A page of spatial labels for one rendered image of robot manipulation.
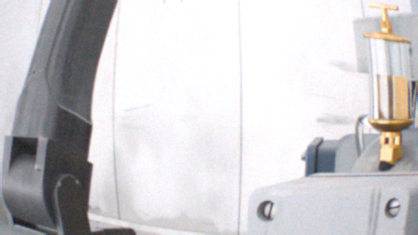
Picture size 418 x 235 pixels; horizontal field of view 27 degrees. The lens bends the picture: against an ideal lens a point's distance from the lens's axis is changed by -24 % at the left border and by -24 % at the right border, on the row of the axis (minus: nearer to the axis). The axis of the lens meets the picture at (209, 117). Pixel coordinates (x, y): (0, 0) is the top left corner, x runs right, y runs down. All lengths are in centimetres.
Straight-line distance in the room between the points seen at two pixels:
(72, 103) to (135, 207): 649
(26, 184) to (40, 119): 5
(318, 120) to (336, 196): 600
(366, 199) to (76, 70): 41
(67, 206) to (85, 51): 12
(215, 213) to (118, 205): 83
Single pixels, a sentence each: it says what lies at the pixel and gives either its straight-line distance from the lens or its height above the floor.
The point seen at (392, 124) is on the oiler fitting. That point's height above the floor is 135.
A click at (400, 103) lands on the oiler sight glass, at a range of 41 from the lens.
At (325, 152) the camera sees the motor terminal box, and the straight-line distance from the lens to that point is 86.
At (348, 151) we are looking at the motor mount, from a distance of 83.
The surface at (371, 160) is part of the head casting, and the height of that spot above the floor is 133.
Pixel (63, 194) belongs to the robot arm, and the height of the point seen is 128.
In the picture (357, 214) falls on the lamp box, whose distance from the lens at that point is 34.
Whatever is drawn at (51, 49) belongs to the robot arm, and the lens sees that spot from 72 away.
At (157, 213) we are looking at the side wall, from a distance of 708.
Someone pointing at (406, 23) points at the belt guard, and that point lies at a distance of 65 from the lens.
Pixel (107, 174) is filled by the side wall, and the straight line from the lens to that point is 732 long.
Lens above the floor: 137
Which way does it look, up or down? 3 degrees down
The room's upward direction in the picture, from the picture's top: straight up
